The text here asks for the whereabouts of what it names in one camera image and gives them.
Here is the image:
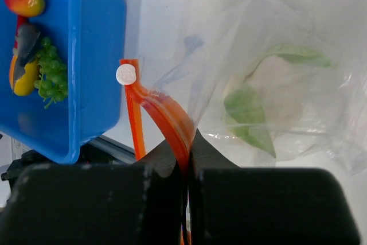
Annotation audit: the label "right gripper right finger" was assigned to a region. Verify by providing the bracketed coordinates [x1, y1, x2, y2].
[189, 133, 361, 244]

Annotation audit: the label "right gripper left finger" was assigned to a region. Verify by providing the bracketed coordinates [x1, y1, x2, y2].
[1, 142, 183, 244]

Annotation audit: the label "white green toy cabbage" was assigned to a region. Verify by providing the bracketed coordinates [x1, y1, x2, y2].
[223, 43, 331, 158]

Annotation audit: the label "clear zip top bag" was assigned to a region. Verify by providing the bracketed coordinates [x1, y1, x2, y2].
[116, 0, 367, 245]

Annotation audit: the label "red orange toy mango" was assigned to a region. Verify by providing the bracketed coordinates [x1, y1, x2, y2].
[4, 0, 45, 18]

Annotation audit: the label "green toy grapes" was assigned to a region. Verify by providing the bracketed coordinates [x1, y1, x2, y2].
[34, 37, 68, 109]

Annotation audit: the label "yellow toy mango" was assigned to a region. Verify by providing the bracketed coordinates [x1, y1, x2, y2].
[9, 55, 40, 96]

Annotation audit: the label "blue plastic tray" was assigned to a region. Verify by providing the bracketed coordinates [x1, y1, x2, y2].
[1, 0, 126, 164]

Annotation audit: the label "grey toy fish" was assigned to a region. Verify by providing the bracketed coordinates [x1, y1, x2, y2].
[13, 23, 41, 83]

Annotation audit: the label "red toy chili pepper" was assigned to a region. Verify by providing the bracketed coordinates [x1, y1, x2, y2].
[14, 15, 29, 49]

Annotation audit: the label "aluminium mounting rail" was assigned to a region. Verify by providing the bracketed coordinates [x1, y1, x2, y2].
[78, 135, 135, 165]

